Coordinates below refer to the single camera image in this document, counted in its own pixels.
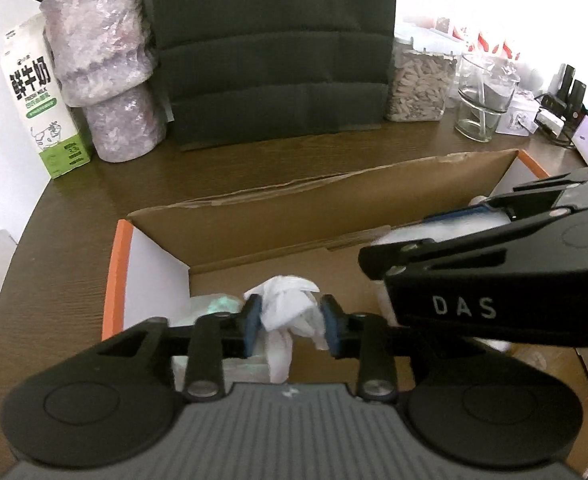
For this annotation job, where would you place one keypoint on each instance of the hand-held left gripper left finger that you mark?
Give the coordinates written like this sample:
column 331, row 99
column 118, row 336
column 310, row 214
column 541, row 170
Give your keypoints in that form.
column 253, row 325

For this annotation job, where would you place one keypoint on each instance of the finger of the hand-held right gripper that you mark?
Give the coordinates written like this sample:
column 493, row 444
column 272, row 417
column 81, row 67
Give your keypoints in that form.
column 549, row 192
column 414, row 255

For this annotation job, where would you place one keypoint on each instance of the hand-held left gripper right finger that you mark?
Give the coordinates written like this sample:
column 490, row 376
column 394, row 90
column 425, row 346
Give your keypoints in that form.
column 331, row 330

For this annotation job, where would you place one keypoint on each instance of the white tissue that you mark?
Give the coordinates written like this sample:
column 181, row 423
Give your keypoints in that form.
column 284, row 305

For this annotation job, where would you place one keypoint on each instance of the white plastic bottle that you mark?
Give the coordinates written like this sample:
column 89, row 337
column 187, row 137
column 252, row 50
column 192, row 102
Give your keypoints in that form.
column 449, row 230

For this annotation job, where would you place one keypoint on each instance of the orange cardboard box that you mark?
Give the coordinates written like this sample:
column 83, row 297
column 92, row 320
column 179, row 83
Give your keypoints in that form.
column 274, row 230

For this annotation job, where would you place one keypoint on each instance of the wooden desktop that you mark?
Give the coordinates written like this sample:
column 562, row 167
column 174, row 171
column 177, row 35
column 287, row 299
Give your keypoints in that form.
column 99, row 200

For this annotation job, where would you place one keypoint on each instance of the white charger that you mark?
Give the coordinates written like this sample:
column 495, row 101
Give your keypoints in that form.
column 549, row 122

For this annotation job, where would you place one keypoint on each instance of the white printed tin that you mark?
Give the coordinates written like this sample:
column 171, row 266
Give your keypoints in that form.
column 519, row 117

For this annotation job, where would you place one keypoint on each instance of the clear glass cup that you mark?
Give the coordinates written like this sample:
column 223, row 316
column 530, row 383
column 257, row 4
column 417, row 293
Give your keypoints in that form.
column 484, row 100

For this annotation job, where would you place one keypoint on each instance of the row of clear drink bottles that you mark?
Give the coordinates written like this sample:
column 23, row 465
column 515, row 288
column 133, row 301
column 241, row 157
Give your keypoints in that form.
column 484, row 42

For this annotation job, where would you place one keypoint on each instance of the clear snack jar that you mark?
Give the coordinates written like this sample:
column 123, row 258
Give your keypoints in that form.
column 419, row 85

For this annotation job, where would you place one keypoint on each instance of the black paper bag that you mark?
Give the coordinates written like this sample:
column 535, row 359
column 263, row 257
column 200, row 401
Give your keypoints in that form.
column 274, row 60

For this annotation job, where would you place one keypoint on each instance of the green white milk carton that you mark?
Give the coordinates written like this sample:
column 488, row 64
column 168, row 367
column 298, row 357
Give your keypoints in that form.
column 39, row 95

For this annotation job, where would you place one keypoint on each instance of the mottled purple vase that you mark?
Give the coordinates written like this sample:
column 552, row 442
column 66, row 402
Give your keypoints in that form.
column 99, row 50

